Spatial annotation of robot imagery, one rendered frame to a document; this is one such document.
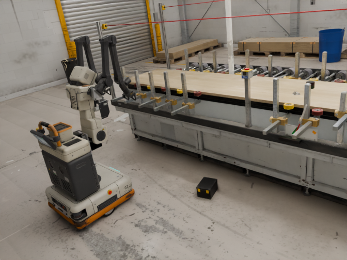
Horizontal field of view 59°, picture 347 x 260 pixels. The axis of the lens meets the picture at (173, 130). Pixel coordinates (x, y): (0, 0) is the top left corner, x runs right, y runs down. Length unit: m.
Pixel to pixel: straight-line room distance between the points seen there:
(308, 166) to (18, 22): 7.82
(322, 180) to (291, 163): 0.30
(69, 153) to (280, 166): 1.96
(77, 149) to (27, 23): 6.75
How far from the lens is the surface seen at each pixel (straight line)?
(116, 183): 3.09
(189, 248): 2.65
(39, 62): 9.30
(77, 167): 2.83
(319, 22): 10.05
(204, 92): 3.30
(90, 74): 2.92
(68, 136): 2.89
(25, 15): 9.23
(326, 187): 3.06
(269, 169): 3.24
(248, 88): 2.73
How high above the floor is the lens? 1.85
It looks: 23 degrees down
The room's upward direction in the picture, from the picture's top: 8 degrees counter-clockwise
